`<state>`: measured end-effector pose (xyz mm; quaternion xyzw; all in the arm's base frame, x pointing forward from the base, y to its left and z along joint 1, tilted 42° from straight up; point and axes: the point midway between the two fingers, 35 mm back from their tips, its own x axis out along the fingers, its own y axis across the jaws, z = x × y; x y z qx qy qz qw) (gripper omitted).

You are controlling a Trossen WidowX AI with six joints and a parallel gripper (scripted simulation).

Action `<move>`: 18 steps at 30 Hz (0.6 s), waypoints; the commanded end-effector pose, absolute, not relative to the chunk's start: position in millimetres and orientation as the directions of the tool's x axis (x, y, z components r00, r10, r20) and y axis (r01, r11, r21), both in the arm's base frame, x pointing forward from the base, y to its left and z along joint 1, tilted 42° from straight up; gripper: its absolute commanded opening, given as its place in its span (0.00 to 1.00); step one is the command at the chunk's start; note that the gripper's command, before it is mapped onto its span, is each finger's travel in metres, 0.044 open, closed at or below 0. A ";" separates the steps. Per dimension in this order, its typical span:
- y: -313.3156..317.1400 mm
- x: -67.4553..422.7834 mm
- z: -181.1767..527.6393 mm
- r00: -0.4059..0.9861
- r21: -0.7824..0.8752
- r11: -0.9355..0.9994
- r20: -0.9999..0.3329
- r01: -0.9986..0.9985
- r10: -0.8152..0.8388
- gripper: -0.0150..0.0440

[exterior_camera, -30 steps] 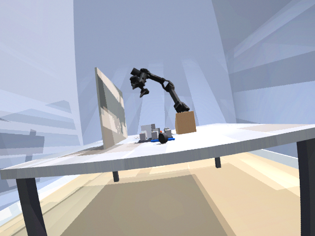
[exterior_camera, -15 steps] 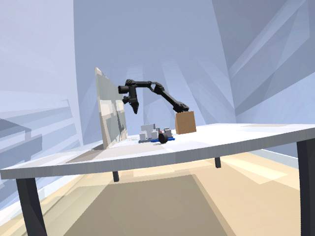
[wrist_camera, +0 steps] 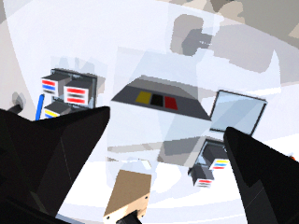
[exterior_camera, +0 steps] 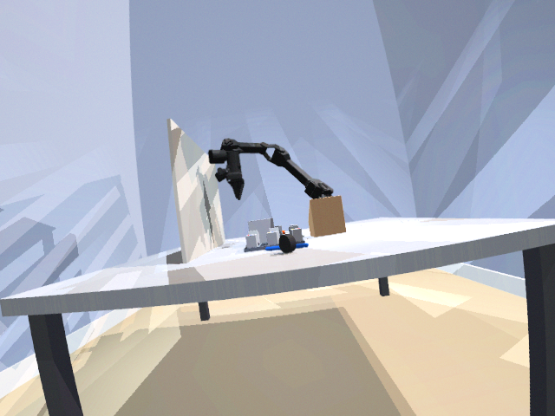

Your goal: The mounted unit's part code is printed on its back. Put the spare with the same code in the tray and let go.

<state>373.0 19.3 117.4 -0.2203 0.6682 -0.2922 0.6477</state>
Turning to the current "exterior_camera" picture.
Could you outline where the white board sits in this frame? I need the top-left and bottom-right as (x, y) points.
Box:
(166, 119), (226, 263)

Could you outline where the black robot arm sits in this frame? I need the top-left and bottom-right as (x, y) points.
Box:
(208, 138), (333, 199)

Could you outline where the black cylinder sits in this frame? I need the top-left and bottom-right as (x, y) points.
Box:
(278, 234), (297, 253)

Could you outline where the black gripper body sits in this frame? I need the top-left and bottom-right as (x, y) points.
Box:
(226, 161), (245, 184)

